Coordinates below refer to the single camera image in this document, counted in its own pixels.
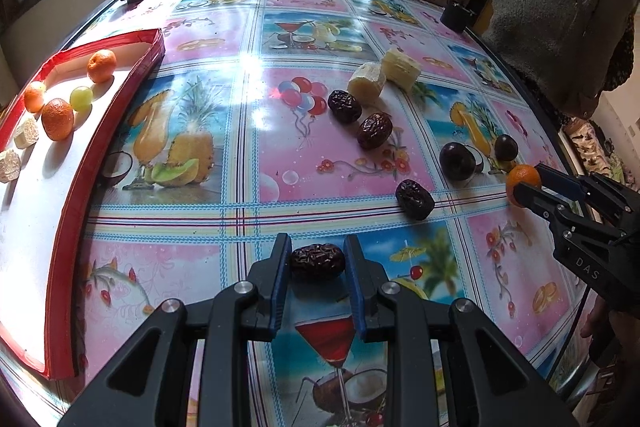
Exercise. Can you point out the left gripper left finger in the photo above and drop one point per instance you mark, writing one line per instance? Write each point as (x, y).
(147, 382)

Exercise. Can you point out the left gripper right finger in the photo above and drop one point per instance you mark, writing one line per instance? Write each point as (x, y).
(488, 382)

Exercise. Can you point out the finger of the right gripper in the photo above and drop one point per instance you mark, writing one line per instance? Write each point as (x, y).
(563, 222)
(616, 204)

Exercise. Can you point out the small dark plum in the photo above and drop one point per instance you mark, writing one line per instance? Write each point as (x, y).
(505, 148)

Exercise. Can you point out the large dark plum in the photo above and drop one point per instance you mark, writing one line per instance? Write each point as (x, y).
(456, 161)

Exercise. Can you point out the dark date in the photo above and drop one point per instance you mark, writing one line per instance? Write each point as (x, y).
(414, 200)
(344, 107)

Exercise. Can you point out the isolated red date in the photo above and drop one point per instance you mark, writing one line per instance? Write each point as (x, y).
(317, 263)

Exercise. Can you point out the reddish brown date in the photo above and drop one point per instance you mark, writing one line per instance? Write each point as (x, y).
(374, 131)

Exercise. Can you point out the large orange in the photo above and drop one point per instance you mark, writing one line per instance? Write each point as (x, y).
(58, 119)

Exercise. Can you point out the green grape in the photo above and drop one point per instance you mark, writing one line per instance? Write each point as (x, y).
(81, 99)

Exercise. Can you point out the right hand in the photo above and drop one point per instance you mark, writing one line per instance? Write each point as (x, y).
(594, 318)

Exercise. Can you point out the person in grey vest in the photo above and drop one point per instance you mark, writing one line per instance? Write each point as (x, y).
(566, 52)

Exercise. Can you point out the long sugarcane piece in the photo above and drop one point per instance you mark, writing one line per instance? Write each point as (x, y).
(400, 68)

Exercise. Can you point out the black small container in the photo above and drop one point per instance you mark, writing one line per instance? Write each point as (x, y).
(456, 17)

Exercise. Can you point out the sugarcane piece near dates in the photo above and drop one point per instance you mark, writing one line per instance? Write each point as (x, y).
(367, 83)

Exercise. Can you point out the red white tray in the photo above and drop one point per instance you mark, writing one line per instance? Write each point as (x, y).
(43, 209)

